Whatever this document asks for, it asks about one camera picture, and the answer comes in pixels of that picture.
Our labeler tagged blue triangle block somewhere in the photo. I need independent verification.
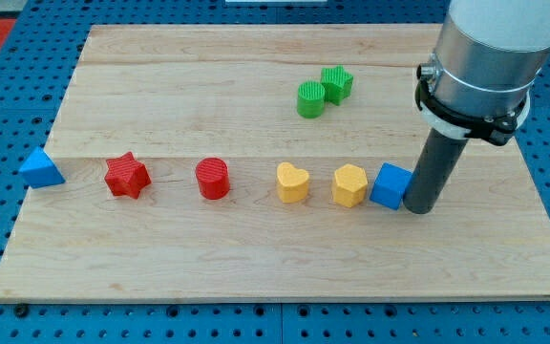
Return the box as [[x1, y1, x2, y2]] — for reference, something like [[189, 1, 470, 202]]
[[18, 146, 66, 188]]

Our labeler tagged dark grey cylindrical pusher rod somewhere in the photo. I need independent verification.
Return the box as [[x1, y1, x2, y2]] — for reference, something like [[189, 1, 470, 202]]
[[403, 129, 468, 214]]

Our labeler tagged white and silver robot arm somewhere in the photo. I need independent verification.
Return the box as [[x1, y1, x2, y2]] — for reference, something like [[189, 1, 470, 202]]
[[403, 0, 550, 214]]

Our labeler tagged yellow hexagon block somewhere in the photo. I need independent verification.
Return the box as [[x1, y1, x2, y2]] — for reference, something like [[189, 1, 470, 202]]
[[331, 164, 368, 207]]

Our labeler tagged blue cube block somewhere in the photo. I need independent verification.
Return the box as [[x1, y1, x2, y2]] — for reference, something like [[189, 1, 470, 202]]
[[370, 162, 412, 210]]

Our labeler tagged green cylinder block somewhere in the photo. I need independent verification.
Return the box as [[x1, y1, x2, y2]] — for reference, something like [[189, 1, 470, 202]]
[[297, 80, 326, 118]]

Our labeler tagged red cylinder block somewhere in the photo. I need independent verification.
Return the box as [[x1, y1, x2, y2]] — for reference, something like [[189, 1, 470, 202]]
[[195, 158, 230, 200]]

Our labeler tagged red star block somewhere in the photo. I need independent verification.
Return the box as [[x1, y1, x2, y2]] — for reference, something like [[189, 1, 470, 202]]
[[104, 152, 152, 200]]

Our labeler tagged light wooden board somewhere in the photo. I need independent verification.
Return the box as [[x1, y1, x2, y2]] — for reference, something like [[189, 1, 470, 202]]
[[0, 24, 550, 304]]

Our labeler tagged black clamp ring with connector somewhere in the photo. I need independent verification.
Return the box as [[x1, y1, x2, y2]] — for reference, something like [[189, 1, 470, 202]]
[[413, 53, 532, 147]]

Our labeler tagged green star block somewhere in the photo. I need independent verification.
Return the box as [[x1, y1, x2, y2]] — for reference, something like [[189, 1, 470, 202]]
[[320, 65, 354, 106]]

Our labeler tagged yellow heart block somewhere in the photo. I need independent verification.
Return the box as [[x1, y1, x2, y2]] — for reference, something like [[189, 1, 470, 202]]
[[276, 161, 310, 204]]

